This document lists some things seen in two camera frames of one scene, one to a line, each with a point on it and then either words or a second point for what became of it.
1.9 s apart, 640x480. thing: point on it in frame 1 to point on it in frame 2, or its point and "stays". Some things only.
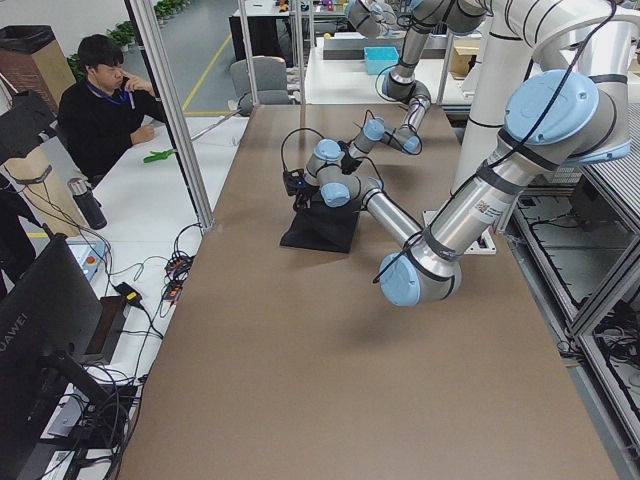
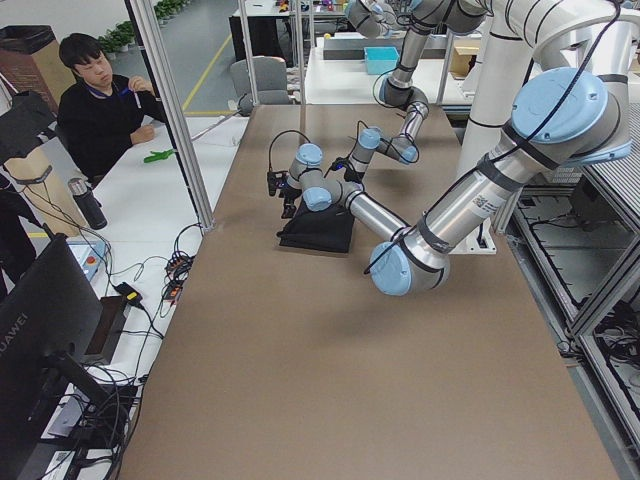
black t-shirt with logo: (322, 226) stays
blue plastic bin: (379, 58) stays
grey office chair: (270, 82) stays
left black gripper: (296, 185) to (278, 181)
